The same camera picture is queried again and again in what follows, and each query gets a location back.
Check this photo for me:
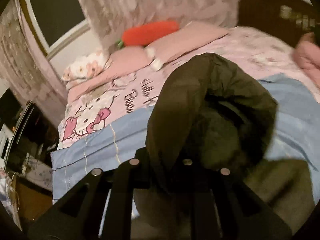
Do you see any pink cartoon print bed sheet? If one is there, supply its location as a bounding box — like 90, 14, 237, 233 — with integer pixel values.
58, 27, 319, 149

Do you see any rolled pink quilt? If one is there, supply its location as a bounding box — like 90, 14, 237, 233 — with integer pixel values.
292, 33, 320, 88

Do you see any dark wooden headboard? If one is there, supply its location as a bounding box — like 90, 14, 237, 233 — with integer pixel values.
238, 0, 319, 47

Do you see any pink pillow right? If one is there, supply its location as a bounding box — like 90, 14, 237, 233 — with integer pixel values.
145, 21, 229, 63

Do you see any window with white frame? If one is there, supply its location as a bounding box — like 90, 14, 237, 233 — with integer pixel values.
24, 0, 89, 60

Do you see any red carrot plush pillow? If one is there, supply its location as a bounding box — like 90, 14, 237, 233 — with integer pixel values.
117, 21, 180, 49

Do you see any dark cluttered side desk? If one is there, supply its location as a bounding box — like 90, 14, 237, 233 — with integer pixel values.
1, 89, 59, 192

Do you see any dark olive puffer jacket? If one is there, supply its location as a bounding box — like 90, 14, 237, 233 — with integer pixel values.
134, 53, 315, 239

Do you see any pink lace curtain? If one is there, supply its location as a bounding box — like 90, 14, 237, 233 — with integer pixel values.
1, 0, 67, 127
79, 0, 240, 55

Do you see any pink pillow left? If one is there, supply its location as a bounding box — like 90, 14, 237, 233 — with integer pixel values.
67, 46, 152, 104

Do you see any light blue bed sheet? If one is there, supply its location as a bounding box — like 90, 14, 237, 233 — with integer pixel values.
51, 73, 319, 202

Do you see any pink lace curtain left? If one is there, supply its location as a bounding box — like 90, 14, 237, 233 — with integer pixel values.
1, 0, 67, 127

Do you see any floral white pillow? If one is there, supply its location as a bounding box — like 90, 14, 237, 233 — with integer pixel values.
61, 50, 110, 90

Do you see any small white object on pillows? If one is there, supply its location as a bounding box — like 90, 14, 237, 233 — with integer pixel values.
145, 47, 164, 72

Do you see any pink pillow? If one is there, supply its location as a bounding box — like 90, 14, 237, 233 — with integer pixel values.
67, 46, 152, 104
145, 21, 229, 63

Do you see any pink lace curtain centre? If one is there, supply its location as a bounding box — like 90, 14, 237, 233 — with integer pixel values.
79, 0, 240, 55

